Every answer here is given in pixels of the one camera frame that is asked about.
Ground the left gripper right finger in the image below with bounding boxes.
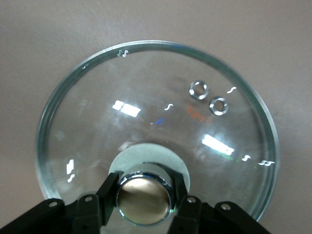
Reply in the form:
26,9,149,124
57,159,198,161
168,169,269,234

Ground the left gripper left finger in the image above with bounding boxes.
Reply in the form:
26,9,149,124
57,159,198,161
0,172,124,234

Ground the glass lid with knob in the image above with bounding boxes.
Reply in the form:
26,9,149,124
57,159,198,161
36,40,280,226

